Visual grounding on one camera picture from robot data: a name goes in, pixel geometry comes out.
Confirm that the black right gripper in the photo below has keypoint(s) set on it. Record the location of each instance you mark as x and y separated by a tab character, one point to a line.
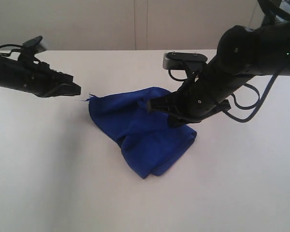
202	99

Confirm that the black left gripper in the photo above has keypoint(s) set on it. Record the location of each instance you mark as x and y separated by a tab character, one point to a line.
37	79

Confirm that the blue towel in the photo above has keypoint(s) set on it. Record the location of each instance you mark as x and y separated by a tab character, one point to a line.
148	145

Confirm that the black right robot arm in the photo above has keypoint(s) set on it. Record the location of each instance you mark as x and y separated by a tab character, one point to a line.
242	54

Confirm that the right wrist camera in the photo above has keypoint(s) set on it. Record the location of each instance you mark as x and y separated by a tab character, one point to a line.
179	61

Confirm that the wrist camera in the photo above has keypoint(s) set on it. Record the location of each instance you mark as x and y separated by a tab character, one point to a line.
35	44
179	61

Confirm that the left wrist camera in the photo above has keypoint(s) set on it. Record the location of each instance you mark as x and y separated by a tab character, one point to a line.
35	44

